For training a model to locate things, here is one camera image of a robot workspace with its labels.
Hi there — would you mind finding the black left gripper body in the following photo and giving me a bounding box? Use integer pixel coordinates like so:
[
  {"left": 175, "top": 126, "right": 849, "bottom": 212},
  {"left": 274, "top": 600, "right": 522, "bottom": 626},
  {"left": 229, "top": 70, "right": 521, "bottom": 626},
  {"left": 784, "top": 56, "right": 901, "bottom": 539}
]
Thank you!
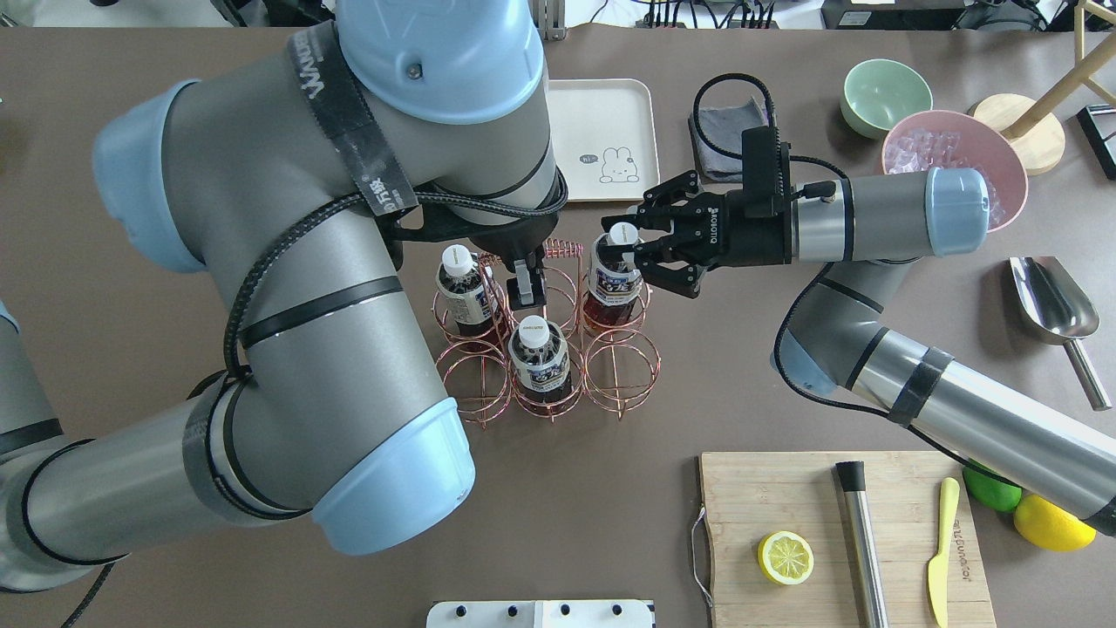
[{"left": 384, "top": 192, "right": 568, "bottom": 263}]

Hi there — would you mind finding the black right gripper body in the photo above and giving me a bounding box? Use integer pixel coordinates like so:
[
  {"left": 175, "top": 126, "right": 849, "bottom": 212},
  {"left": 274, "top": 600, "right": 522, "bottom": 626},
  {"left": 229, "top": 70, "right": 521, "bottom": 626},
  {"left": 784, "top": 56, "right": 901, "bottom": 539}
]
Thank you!
[{"left": 663, "top": 183, "right": 792, "bottom": 270}]

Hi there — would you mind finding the tea bottle white cap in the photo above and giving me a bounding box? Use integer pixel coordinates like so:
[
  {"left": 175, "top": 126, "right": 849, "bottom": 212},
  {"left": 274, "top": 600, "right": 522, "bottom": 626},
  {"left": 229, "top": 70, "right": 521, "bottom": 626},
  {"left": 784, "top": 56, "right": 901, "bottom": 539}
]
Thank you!
[{"left": 583, "top": 222, "right": 650, "bottom": 337}]

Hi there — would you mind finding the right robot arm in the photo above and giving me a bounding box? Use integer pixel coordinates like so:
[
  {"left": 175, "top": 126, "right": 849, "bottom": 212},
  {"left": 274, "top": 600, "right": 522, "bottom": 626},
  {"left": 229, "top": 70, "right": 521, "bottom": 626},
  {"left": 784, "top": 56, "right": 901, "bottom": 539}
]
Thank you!
[{"left": 602, "top": 167, "right": 1115, "bottom": 537}]

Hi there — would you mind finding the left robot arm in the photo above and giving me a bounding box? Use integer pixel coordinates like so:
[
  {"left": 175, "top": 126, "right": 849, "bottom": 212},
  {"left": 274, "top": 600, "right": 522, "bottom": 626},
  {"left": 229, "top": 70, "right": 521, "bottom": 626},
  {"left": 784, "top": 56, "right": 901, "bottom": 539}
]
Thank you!
[{"left": 3, "top": 1, "right": 567, "bottom": 593}]

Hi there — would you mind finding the cream serving tray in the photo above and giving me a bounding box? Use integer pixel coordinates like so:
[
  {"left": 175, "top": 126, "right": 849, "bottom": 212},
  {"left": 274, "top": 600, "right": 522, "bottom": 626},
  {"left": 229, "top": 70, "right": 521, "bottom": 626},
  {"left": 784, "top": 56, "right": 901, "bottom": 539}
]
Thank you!
[{"left": 547, "top": 78, "right": 660, "bottom": 202}]

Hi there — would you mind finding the grey folded cloth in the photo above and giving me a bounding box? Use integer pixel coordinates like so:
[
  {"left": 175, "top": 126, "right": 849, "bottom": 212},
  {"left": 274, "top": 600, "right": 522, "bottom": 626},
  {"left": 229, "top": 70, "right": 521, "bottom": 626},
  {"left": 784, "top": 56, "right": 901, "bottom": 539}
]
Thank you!
[{"left": 687, "top": 97, "right": 768, "bottom": 183}]

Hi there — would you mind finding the green empty bowl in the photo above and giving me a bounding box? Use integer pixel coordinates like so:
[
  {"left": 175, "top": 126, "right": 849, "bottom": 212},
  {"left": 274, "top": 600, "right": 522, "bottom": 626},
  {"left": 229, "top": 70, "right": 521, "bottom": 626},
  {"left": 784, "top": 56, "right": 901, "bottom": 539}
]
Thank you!
[{"left": 840, "top": 58, "right": 934, "bottom": 141}]

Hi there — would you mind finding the pink bowl with ice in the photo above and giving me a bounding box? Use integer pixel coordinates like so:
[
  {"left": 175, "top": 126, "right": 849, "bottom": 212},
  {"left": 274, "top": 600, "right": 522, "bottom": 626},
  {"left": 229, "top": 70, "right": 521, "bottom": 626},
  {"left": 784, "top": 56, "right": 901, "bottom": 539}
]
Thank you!
[{"left": 881, "top": 110, "right": 1029, "bottom": 232}]

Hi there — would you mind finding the bamboo cutting board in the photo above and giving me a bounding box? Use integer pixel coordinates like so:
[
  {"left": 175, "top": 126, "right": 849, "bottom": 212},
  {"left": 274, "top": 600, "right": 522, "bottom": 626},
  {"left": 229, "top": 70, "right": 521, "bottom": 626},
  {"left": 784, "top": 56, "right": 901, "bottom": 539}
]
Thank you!
[{"left": 698, "top": 452, "right": 962, "bottom": 627}]

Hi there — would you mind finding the half lemon slice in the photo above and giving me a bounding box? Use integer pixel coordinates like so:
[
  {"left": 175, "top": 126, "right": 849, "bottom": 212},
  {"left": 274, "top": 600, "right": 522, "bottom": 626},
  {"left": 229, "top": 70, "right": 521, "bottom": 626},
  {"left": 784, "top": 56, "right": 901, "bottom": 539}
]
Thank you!
[{"left": 757, "top": 531, "right": 814, "bottom": 584}]

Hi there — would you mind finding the wooden glass drying tree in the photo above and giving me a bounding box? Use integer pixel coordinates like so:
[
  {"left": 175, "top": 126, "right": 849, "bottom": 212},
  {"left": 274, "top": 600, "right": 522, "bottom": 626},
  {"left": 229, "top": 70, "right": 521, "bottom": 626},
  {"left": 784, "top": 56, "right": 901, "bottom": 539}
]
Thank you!
[{"left": 969, "top": 1, "right": 1115, "bottom": 176}]

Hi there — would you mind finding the steel ice scoop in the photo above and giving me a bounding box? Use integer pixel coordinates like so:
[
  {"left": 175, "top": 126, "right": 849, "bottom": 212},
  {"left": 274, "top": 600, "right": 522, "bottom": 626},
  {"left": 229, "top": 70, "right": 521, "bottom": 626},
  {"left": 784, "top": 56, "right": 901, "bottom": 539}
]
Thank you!
[{"left": 1008, "top": 257, "right": 1113, "bottom": 410}]

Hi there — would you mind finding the green lime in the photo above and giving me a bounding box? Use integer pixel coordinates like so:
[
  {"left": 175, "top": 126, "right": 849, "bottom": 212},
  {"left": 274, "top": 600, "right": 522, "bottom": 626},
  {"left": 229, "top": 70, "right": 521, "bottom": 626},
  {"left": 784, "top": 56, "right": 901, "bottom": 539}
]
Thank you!
[{"left": 962, "top": 462, "right": 1022, "bottom": 513}]

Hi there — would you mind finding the steel muddler black tip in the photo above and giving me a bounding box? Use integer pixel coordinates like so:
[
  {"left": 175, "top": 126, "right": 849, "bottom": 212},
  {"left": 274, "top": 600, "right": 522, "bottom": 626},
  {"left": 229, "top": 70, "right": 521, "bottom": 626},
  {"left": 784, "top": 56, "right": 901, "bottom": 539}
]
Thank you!
[{"left": 834, "top": 461, "right": 889, "bottom": 627}]

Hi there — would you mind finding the yellow plastic knife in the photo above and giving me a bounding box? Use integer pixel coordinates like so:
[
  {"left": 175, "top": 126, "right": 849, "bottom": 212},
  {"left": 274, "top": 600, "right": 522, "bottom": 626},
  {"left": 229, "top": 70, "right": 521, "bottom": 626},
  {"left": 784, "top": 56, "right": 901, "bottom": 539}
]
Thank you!
[{"left": 926, "top": 477, "right": 960, "bottom": 627}]

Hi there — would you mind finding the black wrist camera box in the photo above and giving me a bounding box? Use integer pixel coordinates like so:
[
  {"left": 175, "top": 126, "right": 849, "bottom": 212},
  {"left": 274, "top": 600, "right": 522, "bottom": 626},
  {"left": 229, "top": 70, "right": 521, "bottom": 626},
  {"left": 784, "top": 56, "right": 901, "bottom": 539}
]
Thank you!
[{"left": 740, "top": 125, "right": 790, "bottom": 218}]

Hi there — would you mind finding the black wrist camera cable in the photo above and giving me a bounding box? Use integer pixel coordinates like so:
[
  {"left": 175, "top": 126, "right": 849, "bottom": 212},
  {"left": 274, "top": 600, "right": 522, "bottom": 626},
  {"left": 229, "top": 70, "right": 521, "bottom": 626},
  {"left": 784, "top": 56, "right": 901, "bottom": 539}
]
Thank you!
[{"left": 693, "top": 73, "right": 841, "bottom": 193}]

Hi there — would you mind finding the copper wire bottle basket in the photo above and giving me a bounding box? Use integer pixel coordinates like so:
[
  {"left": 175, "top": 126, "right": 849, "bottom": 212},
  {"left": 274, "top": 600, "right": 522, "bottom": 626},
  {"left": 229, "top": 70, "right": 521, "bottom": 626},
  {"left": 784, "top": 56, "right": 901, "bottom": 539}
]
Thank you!
[{"left": 432, "top": 239, "right": 662, "bottom": 426}]

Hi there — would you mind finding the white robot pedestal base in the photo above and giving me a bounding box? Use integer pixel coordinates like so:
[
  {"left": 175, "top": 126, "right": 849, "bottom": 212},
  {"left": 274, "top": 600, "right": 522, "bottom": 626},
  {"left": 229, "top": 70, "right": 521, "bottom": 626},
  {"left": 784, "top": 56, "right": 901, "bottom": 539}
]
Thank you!
[{"left": 425, "top": 597, "right": 657, "bottom": 627}]

